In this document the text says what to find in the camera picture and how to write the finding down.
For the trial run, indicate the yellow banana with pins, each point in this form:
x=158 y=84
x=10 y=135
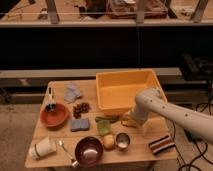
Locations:
x=127 y=121

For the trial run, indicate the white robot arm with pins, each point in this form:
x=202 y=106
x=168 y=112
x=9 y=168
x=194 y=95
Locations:
x=150 y=100

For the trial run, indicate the yellow plastic bin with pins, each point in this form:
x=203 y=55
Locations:
x=116 y=90

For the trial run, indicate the brown grape bunch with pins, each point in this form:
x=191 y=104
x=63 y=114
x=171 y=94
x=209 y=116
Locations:
x=80 y=108

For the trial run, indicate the green cucumber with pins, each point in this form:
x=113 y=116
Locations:
x=110 y=119

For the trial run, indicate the light blue cloth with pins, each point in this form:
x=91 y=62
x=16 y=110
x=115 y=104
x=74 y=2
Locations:
x=72 y=93

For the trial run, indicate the green cloth piece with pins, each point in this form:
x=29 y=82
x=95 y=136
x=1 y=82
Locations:
x=103 y=127

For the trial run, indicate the blue sponge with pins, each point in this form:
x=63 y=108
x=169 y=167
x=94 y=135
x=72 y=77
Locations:
x=80 y=125

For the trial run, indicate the yellow onion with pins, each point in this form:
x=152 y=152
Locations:
x=108 y=142

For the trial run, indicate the small metal cup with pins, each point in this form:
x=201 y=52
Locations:
x=122 y=141

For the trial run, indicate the black white marker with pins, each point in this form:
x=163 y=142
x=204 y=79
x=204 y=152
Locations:
x=50 y=103

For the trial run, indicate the orange bowl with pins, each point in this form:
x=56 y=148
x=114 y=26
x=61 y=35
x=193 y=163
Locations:
x=56 y=117

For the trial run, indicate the dark purple metal bowl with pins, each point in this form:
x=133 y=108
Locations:
x=88 y=151

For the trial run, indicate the striped brown white block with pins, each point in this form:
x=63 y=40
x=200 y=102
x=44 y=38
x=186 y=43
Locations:
x=161 y=144

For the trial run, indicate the metal spoon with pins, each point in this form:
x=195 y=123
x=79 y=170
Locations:
x=74 y=162

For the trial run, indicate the white mug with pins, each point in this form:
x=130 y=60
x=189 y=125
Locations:
x=42 y=148

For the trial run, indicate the black foot pedal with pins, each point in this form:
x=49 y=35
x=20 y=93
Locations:
x=191 y=137

